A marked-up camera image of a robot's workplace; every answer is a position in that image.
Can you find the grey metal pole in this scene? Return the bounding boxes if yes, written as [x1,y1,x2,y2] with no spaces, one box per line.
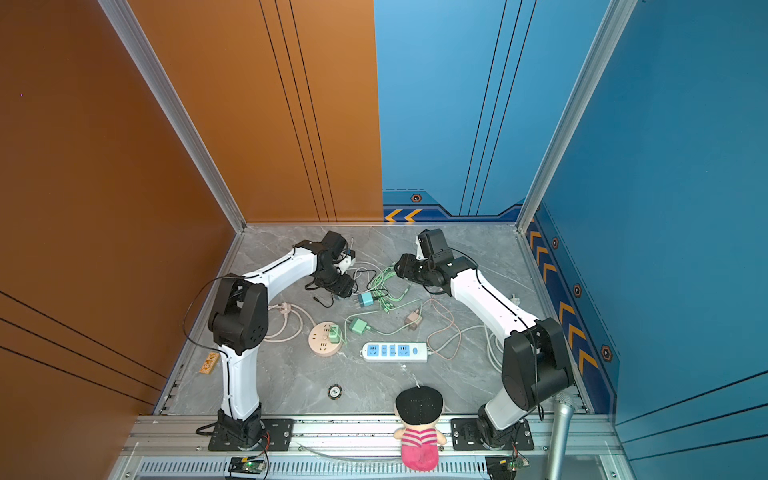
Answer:
[543,392,575,480]

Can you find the pink round socket cord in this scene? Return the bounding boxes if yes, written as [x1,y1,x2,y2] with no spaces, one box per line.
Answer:
[263,301,316,343]

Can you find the small wooden block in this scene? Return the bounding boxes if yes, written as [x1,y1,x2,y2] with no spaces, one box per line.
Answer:
[198,352,221,375]

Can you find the right circuit board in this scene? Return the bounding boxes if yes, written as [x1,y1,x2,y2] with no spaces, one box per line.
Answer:
[485,456,530,480]

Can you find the left green circuit board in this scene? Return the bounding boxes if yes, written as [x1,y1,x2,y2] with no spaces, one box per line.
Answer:
[227,456,269,479]

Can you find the white power strip cord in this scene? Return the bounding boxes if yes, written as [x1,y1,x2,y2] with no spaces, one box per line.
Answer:
[479,292,523,376]

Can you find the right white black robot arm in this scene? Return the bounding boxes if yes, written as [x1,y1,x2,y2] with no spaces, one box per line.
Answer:
[394,229,575,449]

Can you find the small round black dial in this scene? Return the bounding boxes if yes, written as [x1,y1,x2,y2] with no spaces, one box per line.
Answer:
[327,384,343,400]

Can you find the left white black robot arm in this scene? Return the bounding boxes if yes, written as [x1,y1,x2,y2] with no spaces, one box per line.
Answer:
[208,231,355,451]

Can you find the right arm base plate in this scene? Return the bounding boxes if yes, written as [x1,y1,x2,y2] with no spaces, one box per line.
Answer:
[450,417,535,451]

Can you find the green usb cable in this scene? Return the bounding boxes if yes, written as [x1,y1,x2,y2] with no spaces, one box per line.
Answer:
[341,266,424,337]

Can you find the light green charger adapter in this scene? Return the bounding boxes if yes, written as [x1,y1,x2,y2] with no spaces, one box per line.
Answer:
[328,324,343,344]

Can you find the green charger adapter front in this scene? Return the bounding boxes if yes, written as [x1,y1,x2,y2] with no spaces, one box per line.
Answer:
[350,317,375,335]

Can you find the pink multi-head cable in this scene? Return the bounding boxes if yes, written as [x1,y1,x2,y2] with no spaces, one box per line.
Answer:
[413,296,481,361]

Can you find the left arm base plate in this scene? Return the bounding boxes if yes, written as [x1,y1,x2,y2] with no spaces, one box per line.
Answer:
[207,418,294,453]

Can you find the plush doll black hat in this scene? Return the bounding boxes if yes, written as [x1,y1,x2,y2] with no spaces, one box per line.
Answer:
[393,386,447,472]

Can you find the black usb cable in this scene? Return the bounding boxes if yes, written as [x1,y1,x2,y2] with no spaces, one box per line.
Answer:
[305,281,391,310]

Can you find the white blue power strip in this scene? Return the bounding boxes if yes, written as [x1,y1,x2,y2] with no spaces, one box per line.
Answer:
[359,342,429,363]

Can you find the pink charger adapter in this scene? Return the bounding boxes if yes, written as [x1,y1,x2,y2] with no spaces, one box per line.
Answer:
[404,309,422,330]

